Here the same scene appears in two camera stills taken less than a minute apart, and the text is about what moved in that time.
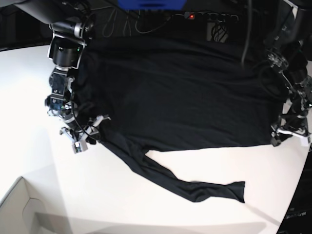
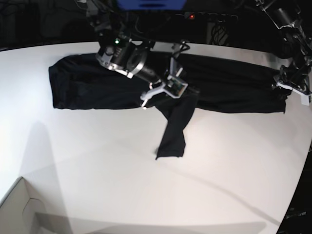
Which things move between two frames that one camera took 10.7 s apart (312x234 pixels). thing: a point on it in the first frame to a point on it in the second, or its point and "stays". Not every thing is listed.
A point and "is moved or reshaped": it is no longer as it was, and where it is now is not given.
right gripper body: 289,128 to 295,79
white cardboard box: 18,210 stays
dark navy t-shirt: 157,93 is moved or reshaped
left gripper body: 82,136 to 172,85
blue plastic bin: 151,5 stays
